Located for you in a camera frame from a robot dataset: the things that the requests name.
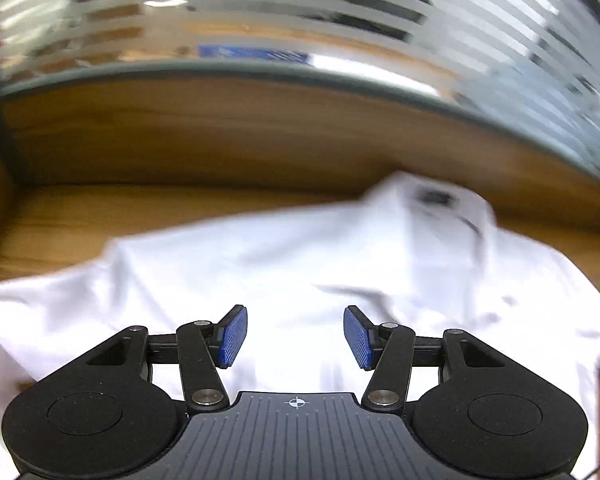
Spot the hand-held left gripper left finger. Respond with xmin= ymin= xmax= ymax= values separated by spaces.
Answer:
xmin=87 ymin=305 xmax=248 ymax=413

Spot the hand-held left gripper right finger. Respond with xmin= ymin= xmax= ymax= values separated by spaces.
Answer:
xmin=343 ymin=305 xmax=505 ymax=413

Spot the white shirt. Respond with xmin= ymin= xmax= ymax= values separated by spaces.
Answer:
xmin=0 ymin=171 xmax=600 ymax=480

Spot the frosted striped glass partition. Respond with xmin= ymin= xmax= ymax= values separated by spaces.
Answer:
xmin=0 ymin=0 xmax=600 ymax=186

